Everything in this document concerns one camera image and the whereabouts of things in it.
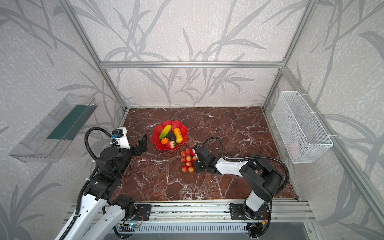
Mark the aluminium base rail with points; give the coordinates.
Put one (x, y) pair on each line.
(217, 211)

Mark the red fake strawberry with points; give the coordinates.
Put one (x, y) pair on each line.
(171, 144)

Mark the orange fake tangerine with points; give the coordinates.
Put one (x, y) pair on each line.
(164, 140)

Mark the yellow fake banana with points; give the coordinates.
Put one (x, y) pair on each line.
(178, 134)

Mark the aluminium frame post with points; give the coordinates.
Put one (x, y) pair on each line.
(307, 15)

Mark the clear plastic wall shelf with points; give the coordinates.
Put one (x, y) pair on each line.
(47, 142)

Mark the green yellow fake mango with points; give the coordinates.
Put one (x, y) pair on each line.
(165, 132)

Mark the dark fake avocado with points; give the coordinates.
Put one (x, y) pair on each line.
(171, 136)

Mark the white wire mesh basket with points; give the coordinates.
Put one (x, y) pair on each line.
(303, 135)

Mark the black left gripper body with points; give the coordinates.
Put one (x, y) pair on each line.
(137, 147)

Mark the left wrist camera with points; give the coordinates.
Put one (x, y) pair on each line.
(119, 138)

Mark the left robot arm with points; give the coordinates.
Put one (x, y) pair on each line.
(95, 215)

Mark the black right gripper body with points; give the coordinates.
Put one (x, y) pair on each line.
(198, 159)

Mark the red fake grape bunch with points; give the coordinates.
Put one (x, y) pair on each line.
(188, 160)

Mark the red flower-shaped fruit bowl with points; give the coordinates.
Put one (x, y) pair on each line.
(157, 132)

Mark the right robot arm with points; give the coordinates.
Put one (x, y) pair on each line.
(265, 176)

